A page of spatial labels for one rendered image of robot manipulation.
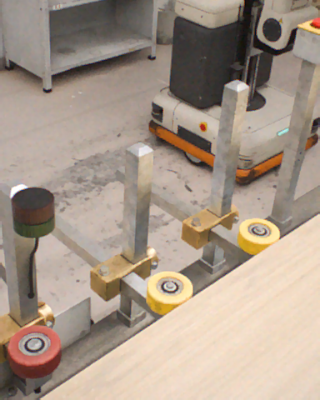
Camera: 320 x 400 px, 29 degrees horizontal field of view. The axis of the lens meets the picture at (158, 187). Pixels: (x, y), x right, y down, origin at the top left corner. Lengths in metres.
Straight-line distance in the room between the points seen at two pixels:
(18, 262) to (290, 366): 0.45
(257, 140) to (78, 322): 1.83
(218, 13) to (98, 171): 0.93
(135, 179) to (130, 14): 3.41
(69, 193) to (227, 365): 2.01
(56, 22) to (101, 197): 1.71
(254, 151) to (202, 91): 0.38
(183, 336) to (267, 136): 2.02
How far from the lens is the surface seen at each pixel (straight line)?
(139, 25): 4.40
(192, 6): 2.94
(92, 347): 1.28
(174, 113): 3.13
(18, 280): 1.02
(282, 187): 1.56
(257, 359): 1.02
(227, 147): 1.26
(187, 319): 1.06
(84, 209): 2.81
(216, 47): 2.96
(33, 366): 0.99
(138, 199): 1.11
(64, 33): 4.36
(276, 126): 3.04
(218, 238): 1.33
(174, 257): 2.57
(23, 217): 0.89
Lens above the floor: 1.65
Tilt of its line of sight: 34 degrees down
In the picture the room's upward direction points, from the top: 4 degrees clockwise
